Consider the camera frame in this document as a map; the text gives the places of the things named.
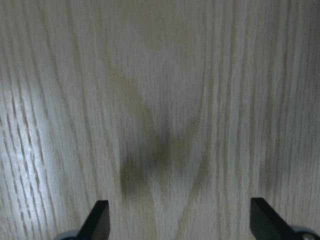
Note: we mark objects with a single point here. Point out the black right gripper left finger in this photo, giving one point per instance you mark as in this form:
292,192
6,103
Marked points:
97,225

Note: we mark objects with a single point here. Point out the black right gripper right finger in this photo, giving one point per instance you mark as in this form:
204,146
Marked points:
266,224

